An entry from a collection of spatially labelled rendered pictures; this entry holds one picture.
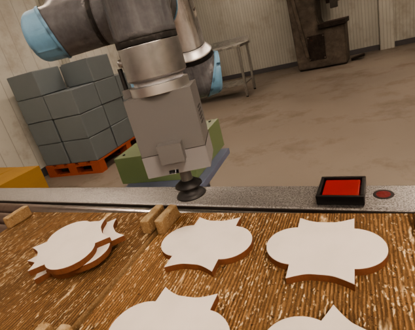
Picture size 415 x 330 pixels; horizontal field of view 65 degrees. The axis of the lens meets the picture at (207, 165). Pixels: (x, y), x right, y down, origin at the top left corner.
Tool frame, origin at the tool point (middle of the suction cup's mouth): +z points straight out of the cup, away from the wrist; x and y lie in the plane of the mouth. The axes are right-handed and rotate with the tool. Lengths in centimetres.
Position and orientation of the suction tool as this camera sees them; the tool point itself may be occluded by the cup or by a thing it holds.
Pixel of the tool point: (191, 194)
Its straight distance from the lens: 46.4
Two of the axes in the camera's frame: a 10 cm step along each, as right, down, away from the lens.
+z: 2.4, 9.1, 3.5
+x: 0.6, -3.8, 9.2
